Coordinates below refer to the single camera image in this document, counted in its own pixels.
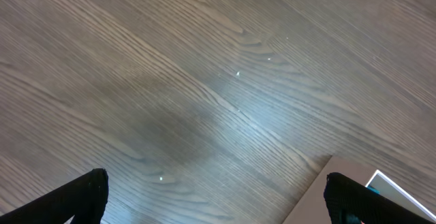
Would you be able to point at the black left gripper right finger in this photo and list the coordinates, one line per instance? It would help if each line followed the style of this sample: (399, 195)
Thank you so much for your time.
(349, 202)

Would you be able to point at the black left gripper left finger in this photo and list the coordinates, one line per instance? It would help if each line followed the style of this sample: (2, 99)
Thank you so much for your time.
(81, 201)

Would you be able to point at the white cardboard box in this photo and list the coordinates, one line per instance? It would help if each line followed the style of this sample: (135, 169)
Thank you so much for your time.
(311, 208)

